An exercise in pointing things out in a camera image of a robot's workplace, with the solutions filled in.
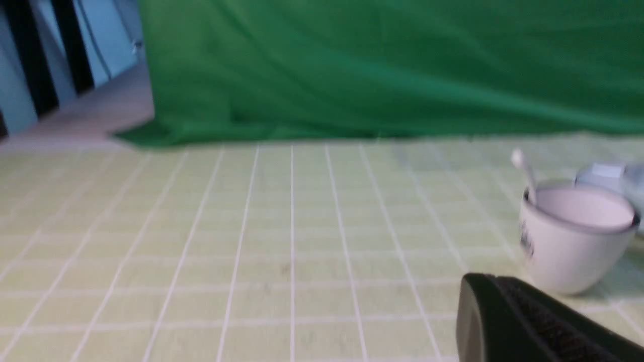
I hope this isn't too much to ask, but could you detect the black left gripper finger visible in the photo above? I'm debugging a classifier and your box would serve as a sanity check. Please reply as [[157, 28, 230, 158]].
[[455, 273, 643, 361]]

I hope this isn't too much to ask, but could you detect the white cup black rim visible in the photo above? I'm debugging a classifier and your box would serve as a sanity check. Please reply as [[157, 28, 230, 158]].
[[519, 181, 641, 294]]

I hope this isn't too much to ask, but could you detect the light green checkered tablecloth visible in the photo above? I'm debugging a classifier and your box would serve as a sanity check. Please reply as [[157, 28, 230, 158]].
[[1, 136, 642, 361]]

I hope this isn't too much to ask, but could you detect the green backdrop cloth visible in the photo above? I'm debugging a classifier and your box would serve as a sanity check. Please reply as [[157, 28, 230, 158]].
[[115, 1, 643, 147]]

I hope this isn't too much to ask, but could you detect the white spoon in cup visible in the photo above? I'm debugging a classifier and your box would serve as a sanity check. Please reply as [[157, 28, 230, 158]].
[[511, 147, 537, 206]]

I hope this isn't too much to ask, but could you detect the pale green cup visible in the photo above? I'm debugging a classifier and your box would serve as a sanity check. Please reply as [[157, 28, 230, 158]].
[[573, 163, 643, 237]]

